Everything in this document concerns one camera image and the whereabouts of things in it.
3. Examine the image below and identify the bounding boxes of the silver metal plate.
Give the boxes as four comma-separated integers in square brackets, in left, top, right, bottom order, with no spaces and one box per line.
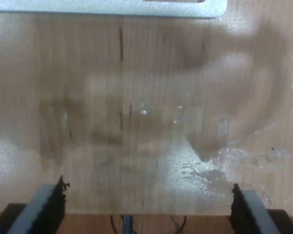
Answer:
[0,0,228,20]

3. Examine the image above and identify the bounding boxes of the thin black floor cable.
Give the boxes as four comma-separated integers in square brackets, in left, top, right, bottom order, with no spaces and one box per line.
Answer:
[169,214,188,234]
[109,214,122,234]

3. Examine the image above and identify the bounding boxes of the grey ribbon cable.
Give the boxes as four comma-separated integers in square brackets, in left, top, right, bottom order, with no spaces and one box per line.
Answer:
[121,214,135,234]

